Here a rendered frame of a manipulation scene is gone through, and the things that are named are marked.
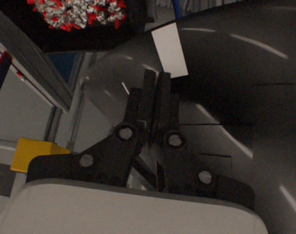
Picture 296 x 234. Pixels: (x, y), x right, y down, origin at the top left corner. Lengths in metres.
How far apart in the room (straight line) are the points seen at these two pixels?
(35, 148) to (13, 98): 0.75
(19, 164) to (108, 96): 0.45
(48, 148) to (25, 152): 0.06
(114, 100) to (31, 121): 1.03
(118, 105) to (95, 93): 0.03
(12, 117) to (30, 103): 0.13
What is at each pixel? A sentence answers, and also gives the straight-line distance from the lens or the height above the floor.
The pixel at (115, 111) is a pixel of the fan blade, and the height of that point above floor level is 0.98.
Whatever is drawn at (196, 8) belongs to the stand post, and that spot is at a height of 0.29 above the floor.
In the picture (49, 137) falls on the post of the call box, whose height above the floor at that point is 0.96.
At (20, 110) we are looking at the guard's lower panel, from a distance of 1.24.
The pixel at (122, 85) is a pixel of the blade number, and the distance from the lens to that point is 0.16.
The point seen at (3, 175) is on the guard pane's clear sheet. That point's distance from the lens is 1.22.
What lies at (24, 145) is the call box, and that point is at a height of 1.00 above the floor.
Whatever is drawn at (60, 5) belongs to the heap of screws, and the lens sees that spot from 0.29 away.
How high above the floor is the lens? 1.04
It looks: 18 degrees down
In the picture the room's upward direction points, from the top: 172 degrees counter-clockwise
